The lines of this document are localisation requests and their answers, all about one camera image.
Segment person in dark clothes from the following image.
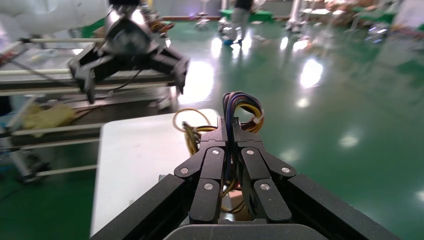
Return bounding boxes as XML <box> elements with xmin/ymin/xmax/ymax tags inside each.
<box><xmin>229</xmin><ymin>0</ymin><xmax>257</xmax><ymax>46</ymax></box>

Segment tube frame shelf rack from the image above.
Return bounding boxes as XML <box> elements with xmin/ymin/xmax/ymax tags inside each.
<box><xmin>0</xmin><ymin>36</ymin><xmax>182</xmax><ymax>185</ymax></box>

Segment yellow cloth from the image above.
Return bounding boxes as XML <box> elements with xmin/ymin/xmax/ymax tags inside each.
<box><xmin>22</xmin><ymin>102</ymin><xmax>78</xmax><ymax>137</ymax></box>

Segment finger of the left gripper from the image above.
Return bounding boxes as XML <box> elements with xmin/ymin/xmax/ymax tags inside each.
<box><xmin>67</xmin><ymin>46</ymin><xmax>114</xmax><ymax>105</ymax></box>
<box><xmin>149</xmin><ymin>47</ymin><xmax>191</xmax><ymax>96</ymax></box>

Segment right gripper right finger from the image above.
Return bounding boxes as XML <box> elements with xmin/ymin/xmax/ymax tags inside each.
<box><xmin>232</xmin><ymin>116</ymin><xmax>297</xmax><ymax>224</ymax></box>

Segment silver power supply with cables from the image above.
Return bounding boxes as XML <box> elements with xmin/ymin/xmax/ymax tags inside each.
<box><xmin>171</xmin><ymin>91</ymin><xmax>266</xmax><ymax>215</ymax></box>

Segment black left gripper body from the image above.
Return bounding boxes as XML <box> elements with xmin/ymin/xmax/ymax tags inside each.
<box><xmin>104</xmin><ymin>6</ymin><xmax>167</xmax><ymax>59</ymax></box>

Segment green bench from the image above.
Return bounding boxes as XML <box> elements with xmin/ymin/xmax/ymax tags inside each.
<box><xmin>219</xmin><ymin>9</ymin><xmax>275</xmax><ymax>24</ymax></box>

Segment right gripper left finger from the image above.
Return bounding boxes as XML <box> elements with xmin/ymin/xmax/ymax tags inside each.
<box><xmin>173</xmin><ymin>115</ymin><xmax>229</xmax><ymax>224</ymax></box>

